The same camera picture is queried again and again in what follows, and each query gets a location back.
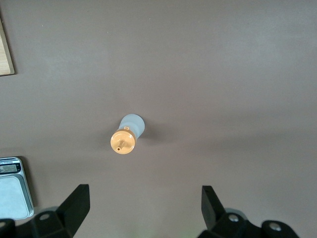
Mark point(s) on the clear sauce bottle orange cap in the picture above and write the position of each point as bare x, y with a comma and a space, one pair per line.
123, 142

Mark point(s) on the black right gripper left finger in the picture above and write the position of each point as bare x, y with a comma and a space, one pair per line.
67, 218

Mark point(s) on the wooden cutting board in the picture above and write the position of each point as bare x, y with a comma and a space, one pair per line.
4, 57

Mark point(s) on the silver digital kitchen scale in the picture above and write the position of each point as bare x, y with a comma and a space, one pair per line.
12, 193

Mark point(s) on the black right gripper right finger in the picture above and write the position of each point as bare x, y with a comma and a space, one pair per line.
223, 223

